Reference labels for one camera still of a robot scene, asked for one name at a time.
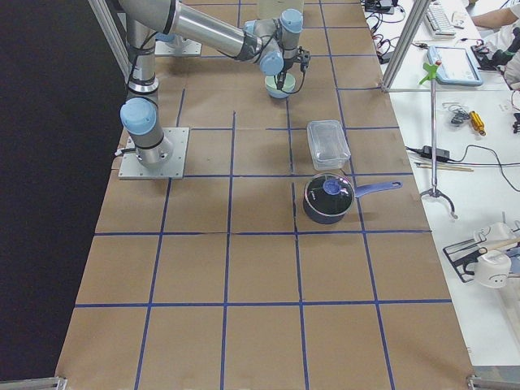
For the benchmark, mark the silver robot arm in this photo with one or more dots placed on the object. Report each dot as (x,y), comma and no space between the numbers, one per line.
(272,44)

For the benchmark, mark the wooden chopsticks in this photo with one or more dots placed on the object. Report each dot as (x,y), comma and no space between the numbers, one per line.
(442,167)

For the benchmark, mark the metal reacher rod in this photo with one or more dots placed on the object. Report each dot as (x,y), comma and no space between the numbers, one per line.
(434,191)

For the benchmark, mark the black power adapter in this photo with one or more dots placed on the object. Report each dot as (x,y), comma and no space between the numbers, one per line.
(441,155)

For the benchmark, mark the white keyboard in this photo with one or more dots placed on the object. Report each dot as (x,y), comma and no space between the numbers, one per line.
(438,23)

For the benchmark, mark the white round robot toy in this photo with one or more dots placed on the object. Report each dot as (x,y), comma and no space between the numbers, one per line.
(497,245)

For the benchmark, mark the yellow screwdriver tool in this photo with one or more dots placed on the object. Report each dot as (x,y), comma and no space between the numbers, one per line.
(477,123)

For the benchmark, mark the black wire stand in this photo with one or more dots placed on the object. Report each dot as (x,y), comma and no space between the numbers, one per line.
(463,256)

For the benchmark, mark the green clamp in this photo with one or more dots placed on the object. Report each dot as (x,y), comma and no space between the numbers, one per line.
(431,71)

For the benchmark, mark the aluminium frame post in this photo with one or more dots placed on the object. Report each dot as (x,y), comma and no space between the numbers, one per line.
(415,18)

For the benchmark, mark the dark blue saucepan with lid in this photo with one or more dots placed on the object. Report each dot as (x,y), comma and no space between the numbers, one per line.
(328,197)

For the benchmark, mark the blue teach pendant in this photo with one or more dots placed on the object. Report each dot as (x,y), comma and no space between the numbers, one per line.
(457,66)

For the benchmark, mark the blue bowl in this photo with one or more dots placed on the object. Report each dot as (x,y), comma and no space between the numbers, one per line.
(279,94)

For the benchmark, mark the clear plastic food container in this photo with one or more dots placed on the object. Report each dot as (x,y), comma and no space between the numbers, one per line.
(328,146)

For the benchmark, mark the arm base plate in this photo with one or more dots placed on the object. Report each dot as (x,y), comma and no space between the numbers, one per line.
(165,161)
(178,47)

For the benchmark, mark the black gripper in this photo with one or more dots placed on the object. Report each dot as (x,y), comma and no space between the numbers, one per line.
(288,66)

